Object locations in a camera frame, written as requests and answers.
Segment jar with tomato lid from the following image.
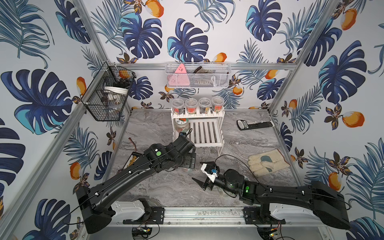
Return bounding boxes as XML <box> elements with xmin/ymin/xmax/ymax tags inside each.
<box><xmin>175</xmin><ymin>118</ymin><xmax>190</xmax><ymax>134</ymax></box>

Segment white slatted wooden shelf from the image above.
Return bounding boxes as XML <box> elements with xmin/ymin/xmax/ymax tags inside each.
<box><xmin>171</xmin><ymin>108</ymin><xmax>225</xmax><ymax>155</ymax></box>

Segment clear seed container front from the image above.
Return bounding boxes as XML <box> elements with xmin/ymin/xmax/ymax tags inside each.
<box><xmin>185</xmin><ymin>98</ymin><xmax>198</xmax><ymax>115</ymax></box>

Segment clear seed container dark seeds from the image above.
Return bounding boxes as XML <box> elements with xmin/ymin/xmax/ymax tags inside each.
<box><xmin>198</xmin><ymin>98</ymin><xmax>211</xmax><ymax>114</ymax></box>

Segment clear seed container red label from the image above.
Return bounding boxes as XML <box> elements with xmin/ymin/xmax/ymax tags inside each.
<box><xmin>212</xmin><ymin>96</ymin><xmax>225</xmax><ymax>113</ymax></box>

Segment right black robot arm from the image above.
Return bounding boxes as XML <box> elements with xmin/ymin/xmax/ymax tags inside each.
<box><xmin>193</xmin><ymin>165</ymin><xmax>351</xmax><ymax>230</ymax></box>

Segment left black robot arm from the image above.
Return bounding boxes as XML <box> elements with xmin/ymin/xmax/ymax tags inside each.
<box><xmin>76</xmin><ymin>135</ymin><xmax>196</xmax><ymax>234</ymax></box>

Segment pink triangular packet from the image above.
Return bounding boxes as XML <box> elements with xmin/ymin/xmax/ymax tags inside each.
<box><xmin>167</xmin><ymin>64</ymin><xmax>191</xmax><ymax>88</ymax></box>

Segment white bowl in basket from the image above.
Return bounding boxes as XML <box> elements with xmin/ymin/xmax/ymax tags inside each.
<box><xmin>104</xmin><ymin>87</ymin><xmax>128</xmax><ymax>96</ymax></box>

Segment aluminium mounting rail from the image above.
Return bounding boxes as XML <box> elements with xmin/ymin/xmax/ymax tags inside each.
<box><xmin>81</xmin><ymin>205</ymin><xmax>328</xmax><ymax>228</ymax></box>

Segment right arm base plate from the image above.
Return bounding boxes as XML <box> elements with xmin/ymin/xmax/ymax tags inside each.
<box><xmin>243</xmin><ymin>205</ymin><xmax>286</xmax><ymax>225</ymax></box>

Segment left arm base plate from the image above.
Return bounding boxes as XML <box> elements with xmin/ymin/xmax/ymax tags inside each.
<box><xmin>123</xmin><ymin>198</ymin><xmax>165</xmax><ymax>225</ymax></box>

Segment white mesh wall basket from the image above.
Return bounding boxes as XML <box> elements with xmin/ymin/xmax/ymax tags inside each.
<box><xmin>165</xmin><ymin>62</ymin><xmax>232</xmax><ymax>89</ymax></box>

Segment black wire basket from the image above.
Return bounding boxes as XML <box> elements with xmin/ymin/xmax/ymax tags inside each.
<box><xmin>81</xmin><ymin>62</ymin><xmax>137</xmax><ymax>122</ymax></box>

